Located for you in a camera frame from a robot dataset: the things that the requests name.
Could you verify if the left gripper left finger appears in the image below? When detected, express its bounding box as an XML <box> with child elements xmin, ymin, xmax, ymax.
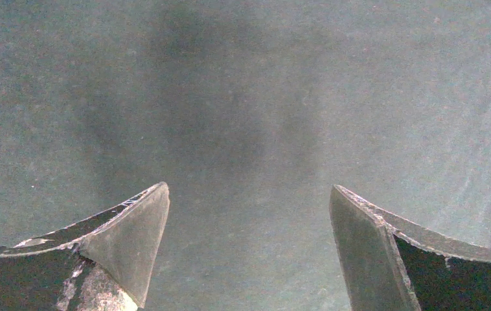
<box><xmin>0</xmin><ymin>182</ymin><xmax>170</xmax><ymax>310</ymax></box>

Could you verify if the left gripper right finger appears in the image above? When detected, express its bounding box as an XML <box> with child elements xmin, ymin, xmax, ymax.
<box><xmin>329</xmin><ymin>185</ymin><xmax>491</xmax><ymax>310</ymax></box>

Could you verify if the black t shirt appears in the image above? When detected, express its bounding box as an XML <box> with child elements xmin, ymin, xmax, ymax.
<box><xmin>0</xmin><ymin>1</ymin><xmax>491</xmax><ymax>310</ymax></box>

